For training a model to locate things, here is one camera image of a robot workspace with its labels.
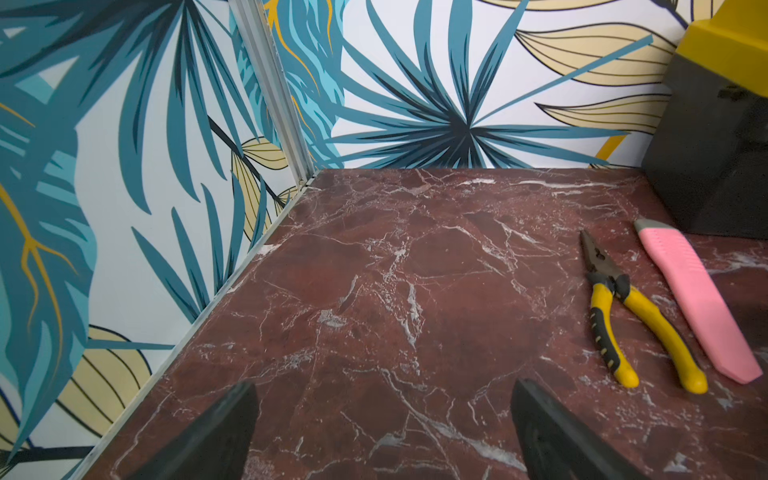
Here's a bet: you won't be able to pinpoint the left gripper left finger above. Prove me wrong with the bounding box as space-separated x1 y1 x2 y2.
130 382 259 479

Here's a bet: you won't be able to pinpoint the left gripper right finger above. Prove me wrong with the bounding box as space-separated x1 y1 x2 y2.
510 379 646 479

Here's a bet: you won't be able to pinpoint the pink utility knife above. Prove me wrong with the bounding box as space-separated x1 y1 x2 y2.
634 218 763 384

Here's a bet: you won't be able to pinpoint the yellow black toolbox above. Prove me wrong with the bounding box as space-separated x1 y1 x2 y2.
642 1 767 240

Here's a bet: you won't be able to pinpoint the yellow handled pliers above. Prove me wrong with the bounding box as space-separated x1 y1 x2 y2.
580 230 709 394

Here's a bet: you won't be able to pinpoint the left aluminium corner post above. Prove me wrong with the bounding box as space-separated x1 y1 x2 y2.
229 0 315 188

